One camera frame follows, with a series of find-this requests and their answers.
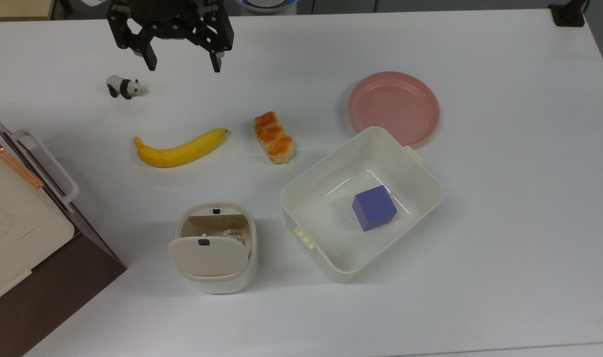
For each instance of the black stand base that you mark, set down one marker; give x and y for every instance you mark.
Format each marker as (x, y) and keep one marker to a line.
(568, 15)

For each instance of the glazed bread loaf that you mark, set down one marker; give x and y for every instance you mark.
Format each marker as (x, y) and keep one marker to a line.
(274, 138)

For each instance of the beige trash can with lid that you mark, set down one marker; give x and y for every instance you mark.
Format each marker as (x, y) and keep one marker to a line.
(210, 258)

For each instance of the tan wooden board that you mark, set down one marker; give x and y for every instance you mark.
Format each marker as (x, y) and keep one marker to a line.
(16, 7)

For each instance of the white paper ball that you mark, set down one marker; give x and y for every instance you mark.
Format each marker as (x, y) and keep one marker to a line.
(233, 236)

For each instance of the white plastic storage box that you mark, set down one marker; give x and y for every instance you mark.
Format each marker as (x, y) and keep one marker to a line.
(331, 248)

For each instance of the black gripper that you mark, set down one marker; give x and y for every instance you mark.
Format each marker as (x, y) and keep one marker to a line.
(172, 20)

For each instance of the dark brown drawer box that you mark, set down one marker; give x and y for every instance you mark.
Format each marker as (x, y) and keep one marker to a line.
(58, 287)

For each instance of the black white panda figurine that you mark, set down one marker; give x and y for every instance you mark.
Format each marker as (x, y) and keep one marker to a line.
(125, 87)

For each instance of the yellow banana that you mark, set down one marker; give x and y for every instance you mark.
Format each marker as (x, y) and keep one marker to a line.
(177, 151)

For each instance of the pink plate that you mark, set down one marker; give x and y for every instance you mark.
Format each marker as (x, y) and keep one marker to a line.
(395, 106)

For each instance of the blue cube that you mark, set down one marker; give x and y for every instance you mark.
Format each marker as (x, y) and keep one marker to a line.
(374, 208)

